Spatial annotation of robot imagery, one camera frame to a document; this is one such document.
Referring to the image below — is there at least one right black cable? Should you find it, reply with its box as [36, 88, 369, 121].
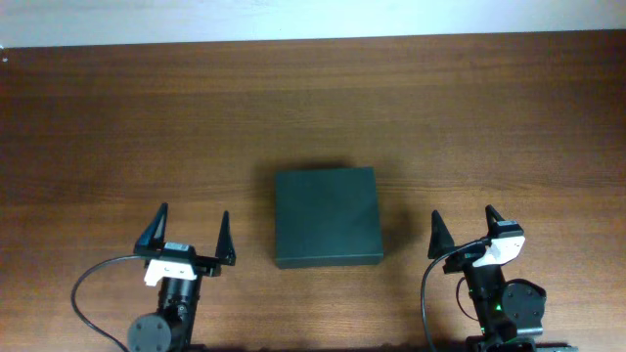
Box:
[420, 238, 493, 352]

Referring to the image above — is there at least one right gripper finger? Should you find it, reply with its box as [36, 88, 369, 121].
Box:
[427, 210, 456, 259]
[485, 204, 504, 235]

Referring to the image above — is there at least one black cable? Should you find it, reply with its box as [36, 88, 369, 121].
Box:
[420, 238, 493, 352]
[70, 254, 148, 352]

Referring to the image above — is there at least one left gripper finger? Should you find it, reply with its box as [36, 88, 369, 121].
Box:
[133, 202, 168, 256]
[215, 211, 237, 266]

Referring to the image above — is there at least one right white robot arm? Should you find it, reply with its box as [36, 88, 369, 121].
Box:
[420, 204, 577, 352]

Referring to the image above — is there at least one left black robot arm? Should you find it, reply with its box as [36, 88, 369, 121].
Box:
[127, 203, 237, 352]

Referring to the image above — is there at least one black gift box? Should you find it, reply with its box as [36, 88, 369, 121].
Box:
[275, 167, 383, 269]

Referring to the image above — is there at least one left black cable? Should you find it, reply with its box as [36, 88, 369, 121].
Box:
[70, 254, 148, 352]

